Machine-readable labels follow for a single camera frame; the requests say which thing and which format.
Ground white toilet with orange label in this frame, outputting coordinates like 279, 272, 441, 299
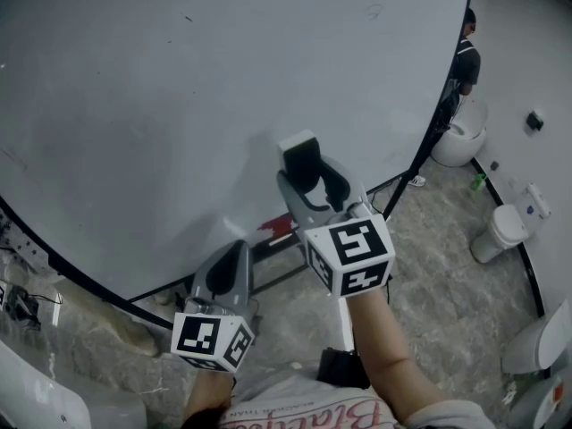
507, 371, 572, 429

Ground person's grey trousers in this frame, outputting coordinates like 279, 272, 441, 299
234, 367, 372, 416

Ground whiteboard on black stand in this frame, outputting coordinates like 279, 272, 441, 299
0, 0, 475, 332

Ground person's right forearm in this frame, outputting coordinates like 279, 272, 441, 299
346, 289, 448, 424

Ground white toilet with tank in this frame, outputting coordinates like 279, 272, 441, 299
469, 182, 553, 264

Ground person's left forearm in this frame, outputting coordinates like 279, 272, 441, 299
183, 368, 237, 426

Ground black waist pouch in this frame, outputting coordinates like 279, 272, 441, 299
317, 348, 371, 391

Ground round white toilet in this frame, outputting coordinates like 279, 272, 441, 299
431, 98, 489, 168

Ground white bathtub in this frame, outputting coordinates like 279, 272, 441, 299
0, 337, 148, 429

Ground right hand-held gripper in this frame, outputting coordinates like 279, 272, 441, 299
276, 156, 397, 299

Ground black and white whiteboard eraser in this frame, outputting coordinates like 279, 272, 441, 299
276, 129, 324, 195

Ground white wall-hung toilet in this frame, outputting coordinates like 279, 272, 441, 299
500, 299, 572, 374

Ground person's white printed shirt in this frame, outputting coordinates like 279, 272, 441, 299
218, 389, 492, 429

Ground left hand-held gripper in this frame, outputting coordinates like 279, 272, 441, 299
171, 240, 262, 373

